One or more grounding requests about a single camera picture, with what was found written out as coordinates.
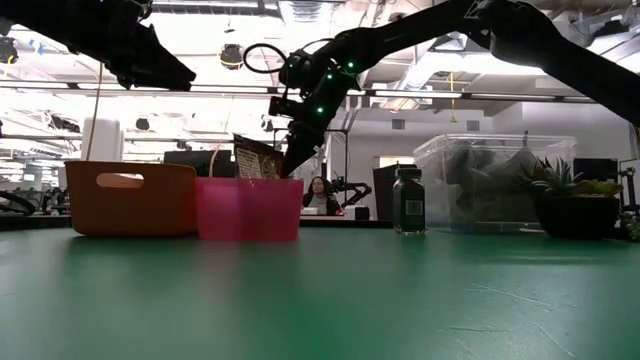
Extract black hanging ceiling speaker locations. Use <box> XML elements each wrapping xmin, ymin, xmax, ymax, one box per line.
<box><xmin>219</xmin><ymin>43</ymin><xmax>245</xmax><ymax>72</ymax></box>

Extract black monitor back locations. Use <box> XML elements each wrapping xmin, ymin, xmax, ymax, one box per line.
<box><xmin>372</xmin><ymin>163</ymin><xmax>417</xmax><ymax>222</ymax></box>

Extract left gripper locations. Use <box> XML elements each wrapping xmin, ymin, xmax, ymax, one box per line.
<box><xmin>64</xmin><ymin>0</ymin><xmax>198</xmax><ymax>93</ymax></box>

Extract person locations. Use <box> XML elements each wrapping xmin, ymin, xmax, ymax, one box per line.
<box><xmin>301</xmin><ymin>175</ymin><xmax>342</xmax><ymax>217</ymax></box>

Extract green-lid spice jar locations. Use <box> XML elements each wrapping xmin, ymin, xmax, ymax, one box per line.
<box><xmin>391</xmin><ymin>167</ymin><xmax>427</xmax><ymax>236</ymax></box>

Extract white round pillar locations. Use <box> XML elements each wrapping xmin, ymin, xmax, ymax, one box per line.
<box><xmin>82</xmin><ymin>117</ymin><xmax>125</xmax><ymax>163</ymax></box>

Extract succulents in black pot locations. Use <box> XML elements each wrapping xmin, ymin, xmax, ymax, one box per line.
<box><xmin>518</xmin><ymin>156</ymin><xmax>626</xmax><ymax>241</ymax></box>

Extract pink plastic bin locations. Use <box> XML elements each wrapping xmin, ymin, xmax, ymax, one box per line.
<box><xmin>194</xmin><ymin>177</ymin><xmax>306</xmax><ymax>244</ymax></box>

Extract black computer monitor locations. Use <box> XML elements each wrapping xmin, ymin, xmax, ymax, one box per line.
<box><xmin>573</xmin><ymin>157</ymin><xmax>620</xmax><ymax>183</ymax></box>
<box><xmin>163</xmin><ymin>149</ymin><xmax>235</xmax><ymax>179</ymax></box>

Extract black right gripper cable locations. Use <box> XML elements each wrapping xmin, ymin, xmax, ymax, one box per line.
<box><xmin>242</xmin><ymin>37</ymin><xmax>335</xmax><ymax>76</ymax></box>

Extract clear plastic storage box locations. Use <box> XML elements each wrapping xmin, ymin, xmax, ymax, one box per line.
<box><xmin>413</xmin><ymin>133</ymin><xmax>578</xmax><ymax>235</ymax></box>

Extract crumpled grey cloth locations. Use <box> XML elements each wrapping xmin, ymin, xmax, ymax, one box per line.
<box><xmin>439</xmin><ymin>144</ymin><xmax>551</xmax><ymax>225</ymax></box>

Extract orange plastic bin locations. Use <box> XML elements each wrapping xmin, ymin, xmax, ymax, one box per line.
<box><xmin>64</xmin><ymin>160</ymin><xmax>199</xmax><ymax>238</ymax></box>

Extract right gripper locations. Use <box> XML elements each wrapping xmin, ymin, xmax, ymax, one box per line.
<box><xmin>268</xmin><ymin>29</ymin><xmax>362</xmax><ymax>180</ymax></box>

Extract black curved hose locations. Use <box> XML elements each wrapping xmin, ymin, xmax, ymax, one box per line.
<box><xmin>0</xmin><ymin>189</ymin><xmax>38</xmax><ymax>218</ymax></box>

